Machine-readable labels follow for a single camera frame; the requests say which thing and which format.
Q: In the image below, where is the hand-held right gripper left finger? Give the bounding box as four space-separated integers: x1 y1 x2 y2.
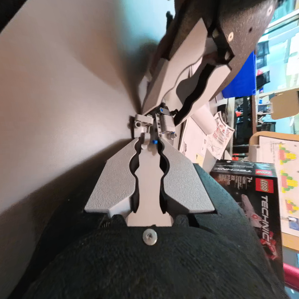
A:
84 137 143 216

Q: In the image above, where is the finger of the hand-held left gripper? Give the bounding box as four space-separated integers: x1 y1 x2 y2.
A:
173 63 233 126
141 18 219 116

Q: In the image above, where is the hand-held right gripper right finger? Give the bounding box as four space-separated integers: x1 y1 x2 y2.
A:
158 140 216 215

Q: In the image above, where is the small grey brick connector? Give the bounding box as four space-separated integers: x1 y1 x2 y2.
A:
140 132 158 150

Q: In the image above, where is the grey toy brick assembly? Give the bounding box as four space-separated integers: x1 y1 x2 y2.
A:
128 106 179 146

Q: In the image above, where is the white desk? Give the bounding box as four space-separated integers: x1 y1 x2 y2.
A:
0 0 234 297

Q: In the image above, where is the blue plastic bin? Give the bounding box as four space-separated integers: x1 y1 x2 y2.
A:
221 51 257 99

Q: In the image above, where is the background shelf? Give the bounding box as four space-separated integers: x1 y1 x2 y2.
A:
234 0 299 140

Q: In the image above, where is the building instruction booklet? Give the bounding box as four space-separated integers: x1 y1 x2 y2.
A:
179 98 235 164

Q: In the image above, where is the black toy set box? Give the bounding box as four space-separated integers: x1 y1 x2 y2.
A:
210 159 285 281

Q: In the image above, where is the cardboard flap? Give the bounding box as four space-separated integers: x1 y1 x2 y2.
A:
269 88 299 121

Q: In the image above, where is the cardboard box with brick print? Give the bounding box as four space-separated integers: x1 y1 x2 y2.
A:
248 131 299 252

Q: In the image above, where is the pink bar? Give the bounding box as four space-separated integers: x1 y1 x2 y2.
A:
282 262 299 291

